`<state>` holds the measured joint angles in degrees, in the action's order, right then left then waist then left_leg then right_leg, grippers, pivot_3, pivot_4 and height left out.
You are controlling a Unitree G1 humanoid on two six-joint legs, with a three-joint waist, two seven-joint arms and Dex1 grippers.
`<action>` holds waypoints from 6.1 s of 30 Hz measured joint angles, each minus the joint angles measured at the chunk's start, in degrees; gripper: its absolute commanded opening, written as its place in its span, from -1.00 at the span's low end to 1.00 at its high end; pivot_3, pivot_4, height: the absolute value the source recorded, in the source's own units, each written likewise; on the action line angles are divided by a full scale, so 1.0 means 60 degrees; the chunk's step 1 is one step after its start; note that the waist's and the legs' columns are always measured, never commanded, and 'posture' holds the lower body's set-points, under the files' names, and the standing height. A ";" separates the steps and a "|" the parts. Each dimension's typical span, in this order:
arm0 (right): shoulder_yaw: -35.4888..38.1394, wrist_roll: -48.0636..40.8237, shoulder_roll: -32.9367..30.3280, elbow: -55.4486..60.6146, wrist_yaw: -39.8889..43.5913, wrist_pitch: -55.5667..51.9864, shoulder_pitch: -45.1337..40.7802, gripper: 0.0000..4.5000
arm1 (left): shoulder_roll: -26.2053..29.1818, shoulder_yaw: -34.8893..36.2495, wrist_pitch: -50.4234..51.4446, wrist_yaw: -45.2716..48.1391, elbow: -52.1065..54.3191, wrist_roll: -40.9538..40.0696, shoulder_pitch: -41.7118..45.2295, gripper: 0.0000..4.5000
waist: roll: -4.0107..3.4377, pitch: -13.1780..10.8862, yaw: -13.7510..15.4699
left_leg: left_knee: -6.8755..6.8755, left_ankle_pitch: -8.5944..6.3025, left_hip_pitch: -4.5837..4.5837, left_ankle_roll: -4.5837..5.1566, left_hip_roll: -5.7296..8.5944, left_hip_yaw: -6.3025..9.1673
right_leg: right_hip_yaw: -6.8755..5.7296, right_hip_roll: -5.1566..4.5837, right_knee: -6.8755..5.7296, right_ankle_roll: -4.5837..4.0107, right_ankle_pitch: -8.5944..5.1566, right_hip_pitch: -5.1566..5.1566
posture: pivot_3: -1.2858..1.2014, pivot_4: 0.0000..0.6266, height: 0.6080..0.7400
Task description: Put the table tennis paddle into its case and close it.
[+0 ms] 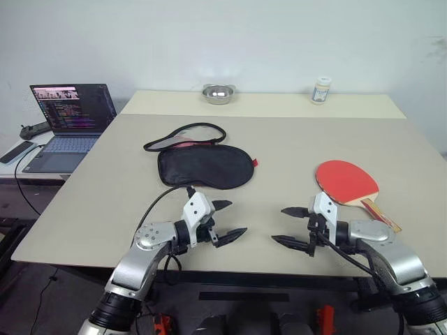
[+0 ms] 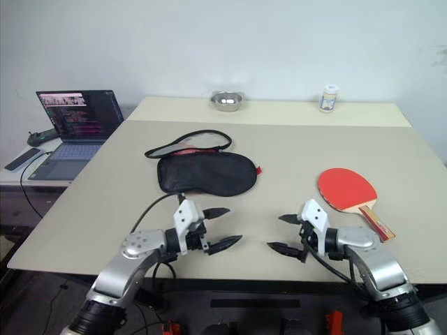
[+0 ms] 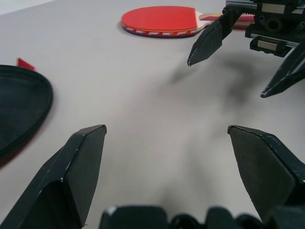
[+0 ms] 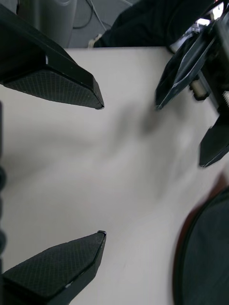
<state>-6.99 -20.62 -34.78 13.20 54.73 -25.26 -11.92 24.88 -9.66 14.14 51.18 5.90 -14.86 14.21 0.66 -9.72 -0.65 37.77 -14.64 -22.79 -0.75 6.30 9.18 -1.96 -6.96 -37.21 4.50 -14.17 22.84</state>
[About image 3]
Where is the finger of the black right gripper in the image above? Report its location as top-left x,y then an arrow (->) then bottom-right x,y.
260,42 -> 305,99
187,10 -> 244,67

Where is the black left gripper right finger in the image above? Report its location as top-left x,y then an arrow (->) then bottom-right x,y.
227,125 -> 305,225

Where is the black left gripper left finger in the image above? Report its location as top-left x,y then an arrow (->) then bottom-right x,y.
0,124 -> 107,229

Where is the red table tennis paddle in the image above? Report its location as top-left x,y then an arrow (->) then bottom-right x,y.
121,6 -> 255,39

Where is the black and red paddle case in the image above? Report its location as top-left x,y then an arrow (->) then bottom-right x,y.
0,58 -> 53,168

